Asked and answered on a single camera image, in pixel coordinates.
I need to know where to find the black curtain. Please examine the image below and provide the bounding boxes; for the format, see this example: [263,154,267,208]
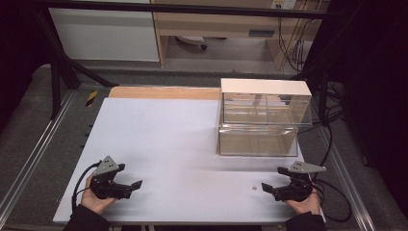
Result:
[302,0,408,219]
[0,0,54,124]

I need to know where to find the clear two-drawer box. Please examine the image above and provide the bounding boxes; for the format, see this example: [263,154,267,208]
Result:
[217,77,313,158]

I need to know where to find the white table mat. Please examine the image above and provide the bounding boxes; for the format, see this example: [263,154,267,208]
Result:
[52,97,327,225]

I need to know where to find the black horizontal bar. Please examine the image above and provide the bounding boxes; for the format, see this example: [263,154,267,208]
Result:
[33,0,330,20]

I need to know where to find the white cabinet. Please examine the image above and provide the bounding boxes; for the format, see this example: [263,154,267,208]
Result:
[47,7,161,63]

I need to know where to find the person's right hand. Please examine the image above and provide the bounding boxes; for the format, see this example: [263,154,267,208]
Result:
[284,187,322,216]

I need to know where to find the office chair base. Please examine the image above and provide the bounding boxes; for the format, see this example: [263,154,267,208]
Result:
[174,35,209,51]

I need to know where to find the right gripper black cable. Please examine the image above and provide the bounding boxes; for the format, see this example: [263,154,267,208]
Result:
[310,125,353,223]

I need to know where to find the black floor cables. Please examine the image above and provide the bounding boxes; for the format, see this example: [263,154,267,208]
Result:
[297,80,347,137]

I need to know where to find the person's left hand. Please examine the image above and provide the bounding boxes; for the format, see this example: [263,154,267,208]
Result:
[80,174,117,216]

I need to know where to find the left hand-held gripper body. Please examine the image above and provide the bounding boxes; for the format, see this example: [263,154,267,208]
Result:
[89,155,133,200]

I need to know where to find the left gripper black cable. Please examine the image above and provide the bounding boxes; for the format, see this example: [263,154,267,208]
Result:
[71,161,103,213]

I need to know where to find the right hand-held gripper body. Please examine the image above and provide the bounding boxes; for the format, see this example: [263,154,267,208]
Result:
[271,160,327,203]

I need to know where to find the white power strip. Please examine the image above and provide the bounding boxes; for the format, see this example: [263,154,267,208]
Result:
[269,0,298,11]

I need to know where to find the aluminium rail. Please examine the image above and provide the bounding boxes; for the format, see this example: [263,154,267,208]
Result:
[0,90,77,219]
[318,125,377,231]

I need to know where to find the hanging black cable bundle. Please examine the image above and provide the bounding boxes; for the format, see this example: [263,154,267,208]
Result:
[276,16,316,74]

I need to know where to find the black metal stand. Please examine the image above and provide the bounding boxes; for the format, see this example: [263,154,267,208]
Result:
[32,8,120,120]
[289,62,333,127]

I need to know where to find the wooden desk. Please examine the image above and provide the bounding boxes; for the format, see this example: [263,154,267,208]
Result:
[149,0,326,70]

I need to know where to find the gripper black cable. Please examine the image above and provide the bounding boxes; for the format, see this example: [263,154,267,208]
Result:
[310,125,353,223]
[71,161,103,213]

